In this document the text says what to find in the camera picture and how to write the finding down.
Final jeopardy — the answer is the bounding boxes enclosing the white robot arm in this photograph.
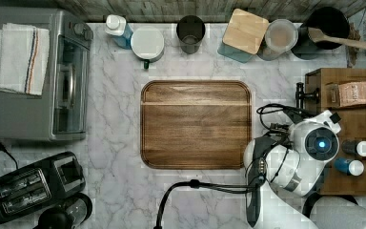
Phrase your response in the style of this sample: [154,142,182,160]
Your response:
[243,111,366,229]

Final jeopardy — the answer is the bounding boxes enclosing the wooden drawer cabinet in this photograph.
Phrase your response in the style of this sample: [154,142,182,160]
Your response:
[305,68,366,196]

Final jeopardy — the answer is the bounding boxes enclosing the wooden cutting board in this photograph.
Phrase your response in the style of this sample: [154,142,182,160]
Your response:
[140,80,252,170]

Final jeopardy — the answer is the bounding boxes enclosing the dark grey metal cup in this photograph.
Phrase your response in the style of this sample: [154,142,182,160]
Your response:
[176,15,206,54]

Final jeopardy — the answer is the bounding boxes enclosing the teal canister with wooden lid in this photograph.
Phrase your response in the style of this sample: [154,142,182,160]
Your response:
[217,9,269,63]

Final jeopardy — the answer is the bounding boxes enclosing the white blue-label bottle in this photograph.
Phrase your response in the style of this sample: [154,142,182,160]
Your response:
[105,14,132,50]

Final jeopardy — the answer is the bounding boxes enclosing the silver toaster oven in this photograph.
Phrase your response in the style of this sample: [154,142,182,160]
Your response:
[0,7,93,141]

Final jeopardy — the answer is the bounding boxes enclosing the clear white-lidded plastic container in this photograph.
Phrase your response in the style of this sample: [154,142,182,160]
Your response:
[257,19,298,61]

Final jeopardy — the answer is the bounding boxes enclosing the black coffee grinder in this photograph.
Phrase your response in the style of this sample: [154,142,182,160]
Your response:
[33,193,92,229]

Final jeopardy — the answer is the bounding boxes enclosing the wooden spatula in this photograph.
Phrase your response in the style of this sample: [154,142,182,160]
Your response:
[308,28,366,50]

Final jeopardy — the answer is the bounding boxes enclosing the white striped dish towel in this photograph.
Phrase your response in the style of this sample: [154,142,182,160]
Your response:
[0,23,50,95]

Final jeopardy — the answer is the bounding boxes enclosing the black utensil holder pot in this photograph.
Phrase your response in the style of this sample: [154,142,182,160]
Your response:
[292,7,350,60]

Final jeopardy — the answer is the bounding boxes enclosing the black two-slot toaster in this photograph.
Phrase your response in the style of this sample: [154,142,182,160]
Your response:
[0,152,86,224]

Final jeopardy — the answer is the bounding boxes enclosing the brown paper tea packets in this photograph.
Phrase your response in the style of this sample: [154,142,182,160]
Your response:
[338,82,366,107]

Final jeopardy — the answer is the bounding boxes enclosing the blue white-lidded spice shaker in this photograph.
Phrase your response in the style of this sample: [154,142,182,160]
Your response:
[335,157,364,177]

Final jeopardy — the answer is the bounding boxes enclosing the black ground pepper shaker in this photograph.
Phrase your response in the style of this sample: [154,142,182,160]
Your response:
[341,140,366,156]

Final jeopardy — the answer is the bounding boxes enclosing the white green-handled mug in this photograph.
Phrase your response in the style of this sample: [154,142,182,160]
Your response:
[131,26,165,70]

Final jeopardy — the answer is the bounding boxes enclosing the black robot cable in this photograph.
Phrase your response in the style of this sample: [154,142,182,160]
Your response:
[153,103,313,229]

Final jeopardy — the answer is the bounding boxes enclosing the black drawer handle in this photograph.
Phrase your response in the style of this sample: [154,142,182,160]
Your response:
[295,82,320,109]

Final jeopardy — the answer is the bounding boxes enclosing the black power plug cord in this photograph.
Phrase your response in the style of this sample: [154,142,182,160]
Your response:
[0,141,19,170]

